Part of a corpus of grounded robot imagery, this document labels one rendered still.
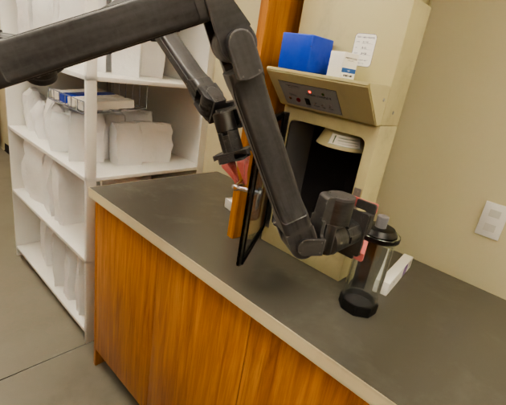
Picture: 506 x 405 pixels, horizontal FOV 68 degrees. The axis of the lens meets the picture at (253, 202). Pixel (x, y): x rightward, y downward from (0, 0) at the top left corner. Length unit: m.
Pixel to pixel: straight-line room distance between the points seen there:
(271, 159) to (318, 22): 0.60
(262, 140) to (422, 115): 0.91
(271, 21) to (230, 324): 0.87
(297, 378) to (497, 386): 0.44
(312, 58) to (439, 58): 0.54
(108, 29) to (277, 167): 0.33
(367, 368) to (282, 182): 0.46
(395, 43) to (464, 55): 0.43
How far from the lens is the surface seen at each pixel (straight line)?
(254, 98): 0.62
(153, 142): 2.11
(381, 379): 0.91
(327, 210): 0.74
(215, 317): 1.18
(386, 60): 1.05
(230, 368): 1.22
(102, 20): 0.59
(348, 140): 1.12
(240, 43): 0.58
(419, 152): 1.46
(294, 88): 1.09
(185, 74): 1.10
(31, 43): 0.61
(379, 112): 1.01
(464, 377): 1.03
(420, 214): 1.49
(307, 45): 1.04
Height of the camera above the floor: 1.51
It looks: 20 degrees down
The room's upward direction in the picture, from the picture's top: 9 degrees clockwise
